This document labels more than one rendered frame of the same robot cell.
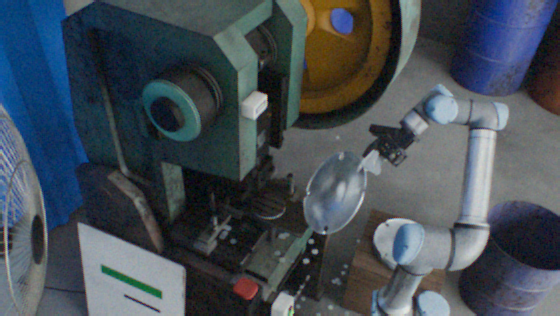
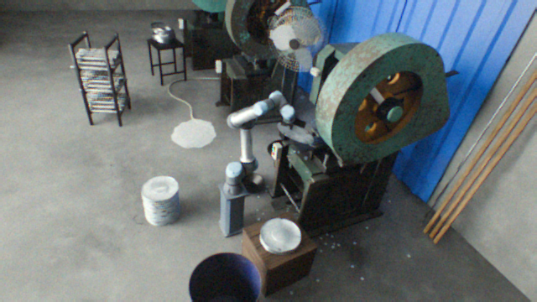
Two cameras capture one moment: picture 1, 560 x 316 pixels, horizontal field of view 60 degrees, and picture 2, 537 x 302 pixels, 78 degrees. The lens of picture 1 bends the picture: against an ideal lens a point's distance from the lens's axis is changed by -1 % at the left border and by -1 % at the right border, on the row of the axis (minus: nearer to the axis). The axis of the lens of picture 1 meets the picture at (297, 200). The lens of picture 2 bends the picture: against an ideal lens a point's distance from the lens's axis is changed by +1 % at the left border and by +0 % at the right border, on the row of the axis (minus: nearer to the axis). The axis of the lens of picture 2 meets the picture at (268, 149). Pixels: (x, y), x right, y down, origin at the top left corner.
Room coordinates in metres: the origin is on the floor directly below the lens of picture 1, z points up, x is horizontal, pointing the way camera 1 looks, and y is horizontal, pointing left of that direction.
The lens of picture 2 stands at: (2.29, -1.79, 2.26)
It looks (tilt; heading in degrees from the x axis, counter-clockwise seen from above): 37 degrees down; 129
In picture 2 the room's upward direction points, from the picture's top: 7 degrees clockwise
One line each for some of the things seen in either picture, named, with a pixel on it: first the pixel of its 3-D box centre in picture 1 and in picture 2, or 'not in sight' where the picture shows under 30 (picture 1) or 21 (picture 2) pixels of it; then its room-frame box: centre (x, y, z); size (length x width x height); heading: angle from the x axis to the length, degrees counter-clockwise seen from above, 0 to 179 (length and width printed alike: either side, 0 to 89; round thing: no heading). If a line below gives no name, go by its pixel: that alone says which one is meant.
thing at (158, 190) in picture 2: not in sight; (159, 188); (0.44, -0.84, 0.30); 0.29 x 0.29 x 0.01
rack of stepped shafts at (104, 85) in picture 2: not in sight; (102, 80); (-1.28, -0.44, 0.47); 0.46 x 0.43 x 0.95; 47
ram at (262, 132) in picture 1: (248, 143); not in sight; (1.27, 0.18, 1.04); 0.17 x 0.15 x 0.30; 67
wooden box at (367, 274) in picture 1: (395, 270); (277, 252); (1.47, -0.51, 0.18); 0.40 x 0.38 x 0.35; 73
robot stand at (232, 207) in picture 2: not in sight; (232, 208); (0.95, -0.50, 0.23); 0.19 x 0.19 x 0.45; 69
